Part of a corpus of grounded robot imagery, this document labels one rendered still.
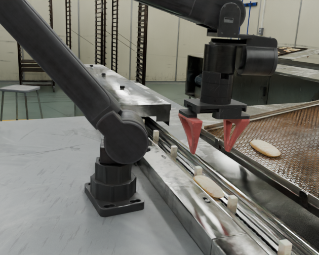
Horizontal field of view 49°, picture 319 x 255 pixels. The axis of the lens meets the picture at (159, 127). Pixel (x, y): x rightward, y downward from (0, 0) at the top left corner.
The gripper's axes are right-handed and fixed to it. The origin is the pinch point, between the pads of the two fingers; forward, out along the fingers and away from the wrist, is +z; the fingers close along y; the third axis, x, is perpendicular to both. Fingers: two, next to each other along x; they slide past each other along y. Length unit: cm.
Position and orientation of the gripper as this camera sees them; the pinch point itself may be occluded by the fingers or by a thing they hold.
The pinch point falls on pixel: (210, 148)
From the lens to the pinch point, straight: 68.2
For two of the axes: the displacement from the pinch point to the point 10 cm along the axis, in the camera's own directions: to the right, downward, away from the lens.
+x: -3.3, -2.6, 9.1
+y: 9.4, -0.4, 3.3
